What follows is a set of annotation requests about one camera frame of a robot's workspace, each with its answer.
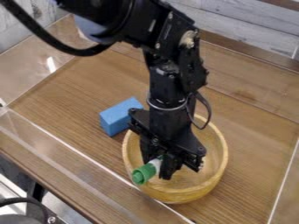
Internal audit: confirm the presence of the green white marker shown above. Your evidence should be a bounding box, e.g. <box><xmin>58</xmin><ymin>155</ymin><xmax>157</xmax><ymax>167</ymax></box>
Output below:
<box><xmin>133</xmin><ymin>157</ymin><xmax>163</xmax><ymax>185</ymax></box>

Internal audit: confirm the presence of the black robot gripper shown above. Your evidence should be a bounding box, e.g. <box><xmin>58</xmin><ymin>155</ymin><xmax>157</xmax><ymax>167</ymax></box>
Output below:
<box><xmin>129</xmin><ymin>100</ymin><xmax>207</xmax><ymax>180</ymax></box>

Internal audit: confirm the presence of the black metal stand base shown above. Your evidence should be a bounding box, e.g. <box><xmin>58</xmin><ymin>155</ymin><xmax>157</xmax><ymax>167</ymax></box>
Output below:
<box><xmin>0</xmin><ymin>207</ymin><xmax>66</xmax><ymax>224</ymax></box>

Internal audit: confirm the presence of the blue foam block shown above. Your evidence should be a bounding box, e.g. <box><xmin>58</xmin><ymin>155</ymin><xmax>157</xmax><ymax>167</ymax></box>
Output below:
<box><xmin>99</xmin><ymin>97</ymin><xmax>145</xmax><ymax>137</ymax></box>

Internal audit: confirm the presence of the black cable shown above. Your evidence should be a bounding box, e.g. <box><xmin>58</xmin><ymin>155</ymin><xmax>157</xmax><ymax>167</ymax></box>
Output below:
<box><xmin>0</xmin><ymin>197</ymin><xmax>44</xmax><ymax>224</ymax></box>

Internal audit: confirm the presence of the brown wooden bowl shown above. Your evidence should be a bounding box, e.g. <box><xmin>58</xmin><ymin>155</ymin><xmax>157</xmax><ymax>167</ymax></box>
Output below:
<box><xmin>122</xmin><ymin>122</ymin><xmax>230</xmax><ymax>204</ymax></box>

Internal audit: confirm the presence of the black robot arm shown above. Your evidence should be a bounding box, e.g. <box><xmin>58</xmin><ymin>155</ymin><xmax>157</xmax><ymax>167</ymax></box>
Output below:
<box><xmin>0</xmin><ymin>0</ymin><xmax>210</xmax><ymax>180</ymax></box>

